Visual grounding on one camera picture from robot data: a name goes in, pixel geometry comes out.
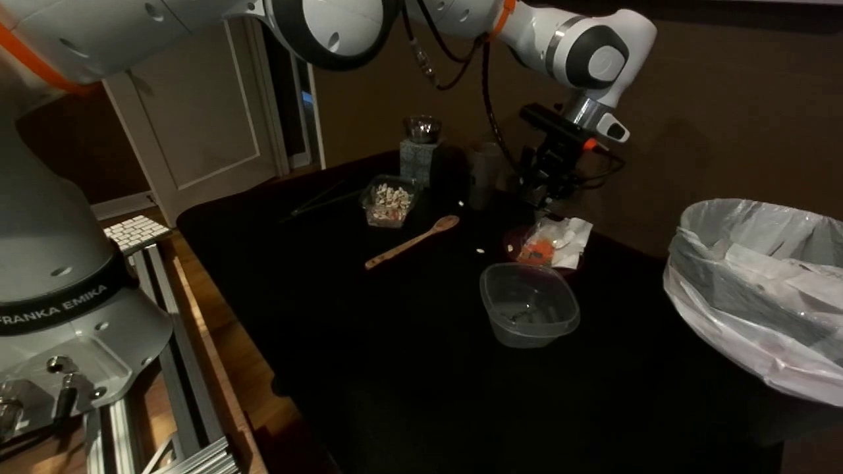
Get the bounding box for trash bin with white bag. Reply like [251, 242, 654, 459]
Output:
[662, 194, 843, 411]

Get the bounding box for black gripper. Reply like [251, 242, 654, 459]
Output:
[517, 142, 591, 222]

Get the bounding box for white door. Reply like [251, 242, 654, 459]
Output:
[102, 15, 296, 224]

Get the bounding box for small metal bowl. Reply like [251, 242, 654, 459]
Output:
[402, 114, 445, 148]

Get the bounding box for wooden spoon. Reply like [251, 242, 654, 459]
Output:
[363, 210, 463, 271]

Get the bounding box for white keypad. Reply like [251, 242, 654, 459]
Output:
[100, 213, 171, 259]

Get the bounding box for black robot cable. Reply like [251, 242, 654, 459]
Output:
[401, 0, 530, 178]

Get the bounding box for metal tongs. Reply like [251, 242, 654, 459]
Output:
[276, 186, 370, 224]

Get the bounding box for dark glass cup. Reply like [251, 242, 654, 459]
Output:
[467, 140, 512, 213]

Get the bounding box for clear container with food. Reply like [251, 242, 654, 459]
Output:
[358, 173, 422, 232]

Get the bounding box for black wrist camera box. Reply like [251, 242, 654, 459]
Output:
[518, 101, 633, 152]

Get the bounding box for clear plastic bowl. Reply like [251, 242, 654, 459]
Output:
[478, 261, 586, 353]

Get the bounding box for aluminium robot stand frame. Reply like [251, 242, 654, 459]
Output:
[80, 240, 242, 474]

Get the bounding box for white crumpled paper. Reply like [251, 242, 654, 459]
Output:
[536, 217, 596, 274]

